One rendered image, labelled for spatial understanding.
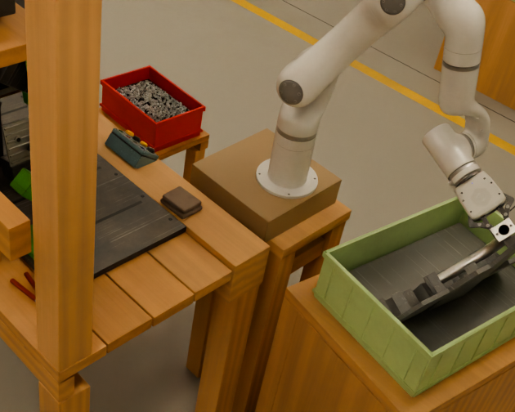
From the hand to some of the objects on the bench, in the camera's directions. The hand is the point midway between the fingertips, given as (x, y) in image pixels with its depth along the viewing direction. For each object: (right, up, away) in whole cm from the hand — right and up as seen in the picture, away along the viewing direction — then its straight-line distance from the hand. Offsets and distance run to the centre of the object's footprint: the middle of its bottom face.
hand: (503, 229), depth 195 cm
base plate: (-136, +20, +37) cm, 142 cm away
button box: (-102, +20, +47) cm, 114 cm away
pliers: (-117, -17, -3) cm, 118 cm away
